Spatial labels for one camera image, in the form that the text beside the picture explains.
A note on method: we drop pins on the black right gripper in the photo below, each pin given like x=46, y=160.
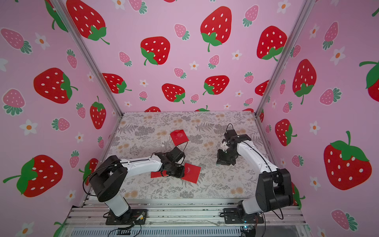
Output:
x=224, y=157

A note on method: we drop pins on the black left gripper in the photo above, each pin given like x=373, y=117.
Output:
x=181, y=174

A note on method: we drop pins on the red envelope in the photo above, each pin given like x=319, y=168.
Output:
x=156, y=174
x=179, y=137
x=191, y=173

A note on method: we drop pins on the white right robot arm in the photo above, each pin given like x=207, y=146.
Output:
x=274, y=186

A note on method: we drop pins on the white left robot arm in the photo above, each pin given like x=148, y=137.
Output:
x=107, y=180

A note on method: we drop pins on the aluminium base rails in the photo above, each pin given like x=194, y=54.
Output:
x=183, y=218

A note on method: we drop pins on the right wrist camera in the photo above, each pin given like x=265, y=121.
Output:
x=224, y=145

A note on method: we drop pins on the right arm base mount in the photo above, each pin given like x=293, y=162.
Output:
x=237, y=215

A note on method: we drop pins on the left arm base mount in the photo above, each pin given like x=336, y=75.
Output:
x=130, y=217

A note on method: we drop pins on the aluminium frame post left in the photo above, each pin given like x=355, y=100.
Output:
x=64, y=15

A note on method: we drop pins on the aluminium frame post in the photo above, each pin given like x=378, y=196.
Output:
x=292, y=38
x=64, y=15

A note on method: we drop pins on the aluminium frame post right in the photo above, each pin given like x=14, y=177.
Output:
x=292, y=38

